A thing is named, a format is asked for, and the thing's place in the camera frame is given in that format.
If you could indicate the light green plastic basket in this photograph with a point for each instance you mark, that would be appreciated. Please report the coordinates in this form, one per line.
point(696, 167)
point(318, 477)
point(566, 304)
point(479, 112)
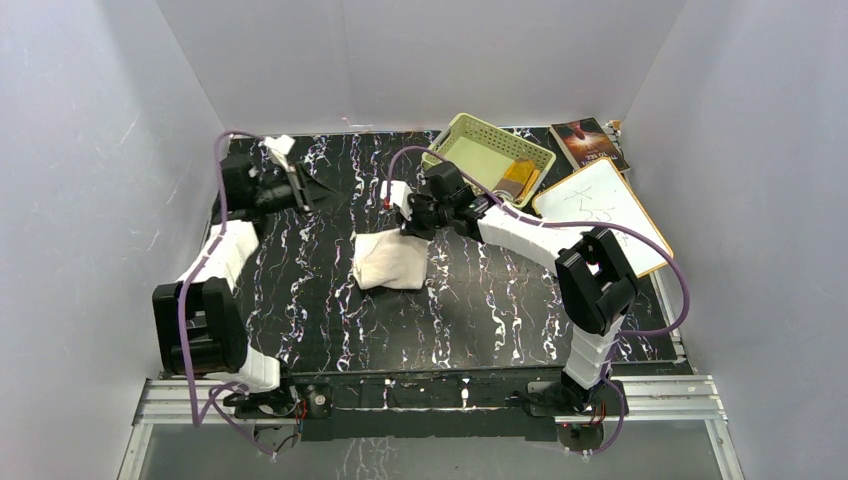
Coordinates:
point(485, 152)

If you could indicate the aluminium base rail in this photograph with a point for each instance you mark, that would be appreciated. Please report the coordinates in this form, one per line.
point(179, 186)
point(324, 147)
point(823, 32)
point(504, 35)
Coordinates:
point(638, 398)

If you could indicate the dark cover book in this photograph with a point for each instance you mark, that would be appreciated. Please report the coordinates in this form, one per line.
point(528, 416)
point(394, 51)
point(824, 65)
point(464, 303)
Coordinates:
point(585, 141)

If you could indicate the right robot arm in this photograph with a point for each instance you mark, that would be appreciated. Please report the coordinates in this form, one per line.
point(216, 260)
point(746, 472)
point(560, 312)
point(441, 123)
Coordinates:
point(596, 282)

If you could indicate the whiteboard with wooden frame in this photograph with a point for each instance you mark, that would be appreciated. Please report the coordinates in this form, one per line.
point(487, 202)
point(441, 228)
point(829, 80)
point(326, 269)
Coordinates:
point(599, 193)

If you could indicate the brown and yellow towel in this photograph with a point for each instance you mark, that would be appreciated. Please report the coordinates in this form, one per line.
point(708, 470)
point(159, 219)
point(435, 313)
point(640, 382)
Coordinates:
point(517, 181)

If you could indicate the cream white towel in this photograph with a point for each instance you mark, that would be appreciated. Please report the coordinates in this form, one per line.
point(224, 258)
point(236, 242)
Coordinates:
point(389, 259)

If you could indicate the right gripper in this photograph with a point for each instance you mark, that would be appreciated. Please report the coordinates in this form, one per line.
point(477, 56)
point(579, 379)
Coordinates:
point(411, 227)

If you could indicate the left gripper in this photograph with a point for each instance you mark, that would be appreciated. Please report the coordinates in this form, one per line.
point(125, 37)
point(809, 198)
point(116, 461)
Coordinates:
point(309, 193)

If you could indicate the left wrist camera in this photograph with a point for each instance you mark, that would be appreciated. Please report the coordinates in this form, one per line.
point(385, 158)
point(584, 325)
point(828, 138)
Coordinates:
point(278, 149)

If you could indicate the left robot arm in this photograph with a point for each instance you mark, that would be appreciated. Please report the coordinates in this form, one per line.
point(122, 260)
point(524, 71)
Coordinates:
point(200, 329)

